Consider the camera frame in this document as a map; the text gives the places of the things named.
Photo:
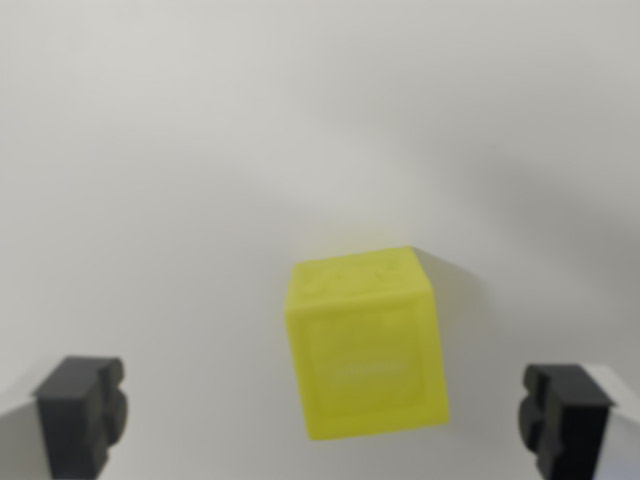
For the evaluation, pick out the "yellow translucent cube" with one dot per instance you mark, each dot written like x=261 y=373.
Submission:
x=367 y=360

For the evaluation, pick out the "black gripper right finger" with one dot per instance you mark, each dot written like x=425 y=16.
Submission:
x=575 y=430

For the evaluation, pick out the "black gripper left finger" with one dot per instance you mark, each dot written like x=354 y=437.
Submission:
x=70 y=425

